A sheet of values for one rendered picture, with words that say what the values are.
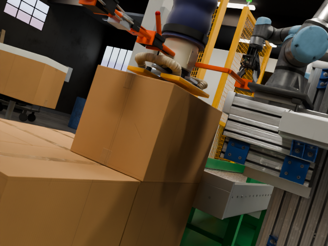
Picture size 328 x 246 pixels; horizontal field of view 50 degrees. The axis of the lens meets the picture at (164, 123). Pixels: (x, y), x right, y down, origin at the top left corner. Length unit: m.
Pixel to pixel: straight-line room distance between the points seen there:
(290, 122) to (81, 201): 0.73
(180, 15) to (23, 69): 1.77
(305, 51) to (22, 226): 1.04
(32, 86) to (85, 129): 1.56
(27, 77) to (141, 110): 1.82
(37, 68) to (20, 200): 2.19
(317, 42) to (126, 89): 0.74
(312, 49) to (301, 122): 0.26
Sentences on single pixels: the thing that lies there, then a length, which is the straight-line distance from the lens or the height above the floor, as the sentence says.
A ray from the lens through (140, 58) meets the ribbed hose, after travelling 1.62.
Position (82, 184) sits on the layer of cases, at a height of 0.53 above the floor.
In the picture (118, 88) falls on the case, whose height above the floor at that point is 0.87.
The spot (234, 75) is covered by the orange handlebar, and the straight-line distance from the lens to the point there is 1.70.
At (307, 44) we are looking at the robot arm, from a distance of 1.33.
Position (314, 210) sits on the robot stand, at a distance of 1.55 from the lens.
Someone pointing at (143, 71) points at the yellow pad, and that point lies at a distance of 1.62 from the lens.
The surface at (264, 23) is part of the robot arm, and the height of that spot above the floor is 1.43.
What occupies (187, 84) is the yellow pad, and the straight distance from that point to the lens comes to 1.58.
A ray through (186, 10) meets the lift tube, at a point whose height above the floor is 1.31.
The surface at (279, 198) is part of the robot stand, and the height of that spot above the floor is 0.63.
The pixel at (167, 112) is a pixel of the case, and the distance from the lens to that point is 1.39.
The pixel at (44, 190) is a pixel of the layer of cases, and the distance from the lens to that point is 1.03.
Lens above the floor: 0.77
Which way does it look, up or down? 1 degrees up
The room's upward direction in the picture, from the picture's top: 18 degrees clockwise
